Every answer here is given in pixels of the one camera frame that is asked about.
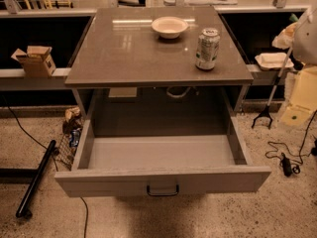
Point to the grey cabinet with top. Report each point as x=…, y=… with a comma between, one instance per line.
x=121, y=49

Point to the black drawer handle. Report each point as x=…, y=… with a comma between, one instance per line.
x=162, y=192

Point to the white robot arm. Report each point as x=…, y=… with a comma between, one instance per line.
x=301, y=36

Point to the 7up soda can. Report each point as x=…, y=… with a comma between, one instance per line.
x=207, y=48

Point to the black metal bar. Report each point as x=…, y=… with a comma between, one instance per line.
x=23, y=209

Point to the white takeout container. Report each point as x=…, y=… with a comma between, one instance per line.
x=270, y=61

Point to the small cardboard box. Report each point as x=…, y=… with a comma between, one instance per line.
x=36, y=61

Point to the white paper bowl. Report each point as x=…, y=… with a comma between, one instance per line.
x=169, y=27

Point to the grabber reacher tool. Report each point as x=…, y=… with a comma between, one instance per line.
x=265, y=113

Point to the grey shelf rail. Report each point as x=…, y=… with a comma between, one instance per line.
x=14, y=79

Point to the open grey top drawer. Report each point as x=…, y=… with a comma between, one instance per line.
x=127, y=144

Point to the wire basket with trash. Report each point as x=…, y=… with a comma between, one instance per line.
x=71, y=132

